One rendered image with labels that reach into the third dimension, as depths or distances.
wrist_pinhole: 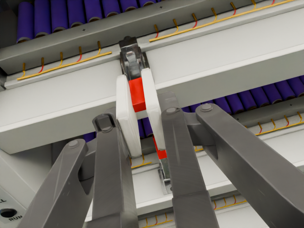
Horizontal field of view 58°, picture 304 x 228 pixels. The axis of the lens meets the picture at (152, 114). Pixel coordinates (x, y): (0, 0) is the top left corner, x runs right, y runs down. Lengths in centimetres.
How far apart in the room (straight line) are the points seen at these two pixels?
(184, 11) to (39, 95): 17
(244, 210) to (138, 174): 26
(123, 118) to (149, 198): 28
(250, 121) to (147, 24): 22
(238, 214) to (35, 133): 44
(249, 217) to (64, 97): 45
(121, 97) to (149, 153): 27
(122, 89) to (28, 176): 21
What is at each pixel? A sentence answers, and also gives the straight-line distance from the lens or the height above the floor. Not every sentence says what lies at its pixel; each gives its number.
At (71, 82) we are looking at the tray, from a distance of 29.
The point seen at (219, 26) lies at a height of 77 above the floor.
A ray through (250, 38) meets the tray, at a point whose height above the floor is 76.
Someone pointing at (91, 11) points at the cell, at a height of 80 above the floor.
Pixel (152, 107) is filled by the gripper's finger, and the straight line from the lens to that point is 15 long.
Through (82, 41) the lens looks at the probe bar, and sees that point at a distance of 30.
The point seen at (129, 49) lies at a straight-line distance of 25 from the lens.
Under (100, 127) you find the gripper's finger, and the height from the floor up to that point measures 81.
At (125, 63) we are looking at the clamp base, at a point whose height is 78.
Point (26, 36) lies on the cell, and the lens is 34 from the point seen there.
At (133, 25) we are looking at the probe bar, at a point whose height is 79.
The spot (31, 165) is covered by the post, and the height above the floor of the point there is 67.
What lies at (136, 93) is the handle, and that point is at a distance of 21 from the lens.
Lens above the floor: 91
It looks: 43 degrees down
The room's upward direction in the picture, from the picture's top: 17 degrees counter-clockwise
